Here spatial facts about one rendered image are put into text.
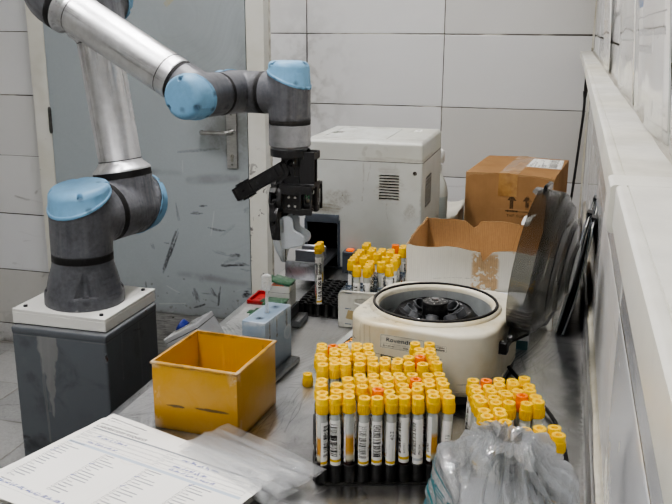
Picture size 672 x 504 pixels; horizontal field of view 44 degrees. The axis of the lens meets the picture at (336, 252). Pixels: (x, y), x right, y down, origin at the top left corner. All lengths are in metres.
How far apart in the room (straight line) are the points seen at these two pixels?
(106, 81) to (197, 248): 1.85
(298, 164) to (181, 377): 0.51
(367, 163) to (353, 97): 1.37
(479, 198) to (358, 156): 0.47
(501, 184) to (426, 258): 0.67
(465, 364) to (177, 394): 0.41
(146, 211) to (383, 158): 0.53
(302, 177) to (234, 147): 1.84
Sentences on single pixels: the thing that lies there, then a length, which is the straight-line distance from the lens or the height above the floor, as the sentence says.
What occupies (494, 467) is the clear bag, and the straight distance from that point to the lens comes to 0.81.
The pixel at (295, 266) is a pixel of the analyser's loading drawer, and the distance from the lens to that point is 1.79.
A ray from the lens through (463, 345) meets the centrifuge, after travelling 1.24.
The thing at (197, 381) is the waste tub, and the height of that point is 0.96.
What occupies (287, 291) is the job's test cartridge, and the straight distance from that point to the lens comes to 1.56.
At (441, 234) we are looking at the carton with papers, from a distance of 1.82.
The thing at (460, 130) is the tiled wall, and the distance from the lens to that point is 3.17.
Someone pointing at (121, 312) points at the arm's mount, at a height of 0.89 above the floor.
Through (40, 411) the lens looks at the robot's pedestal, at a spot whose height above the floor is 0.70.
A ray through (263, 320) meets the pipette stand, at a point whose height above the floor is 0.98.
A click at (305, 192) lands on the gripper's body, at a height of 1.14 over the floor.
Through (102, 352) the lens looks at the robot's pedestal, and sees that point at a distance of 1.61.
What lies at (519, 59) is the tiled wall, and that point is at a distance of 3.13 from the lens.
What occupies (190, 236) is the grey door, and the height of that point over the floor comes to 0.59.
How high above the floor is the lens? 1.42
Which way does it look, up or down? 15 degrees down
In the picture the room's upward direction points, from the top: straight up
